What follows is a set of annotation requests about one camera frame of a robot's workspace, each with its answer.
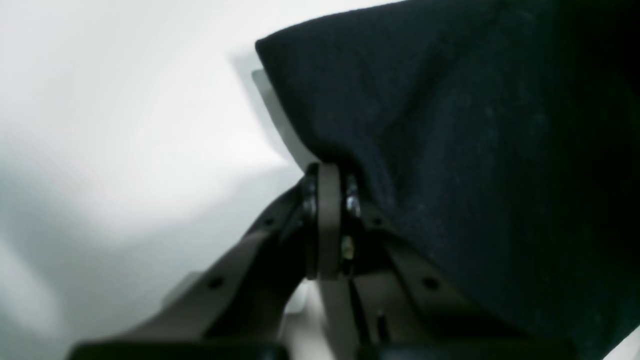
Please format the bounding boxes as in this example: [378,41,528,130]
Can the black T-shirt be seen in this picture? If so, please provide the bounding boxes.
[255,0,640,360]

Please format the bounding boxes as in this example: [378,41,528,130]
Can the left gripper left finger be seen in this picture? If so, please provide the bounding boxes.
[75,163,321,351]

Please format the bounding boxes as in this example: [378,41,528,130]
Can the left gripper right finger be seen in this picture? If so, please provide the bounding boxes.
[320,164,574,351]

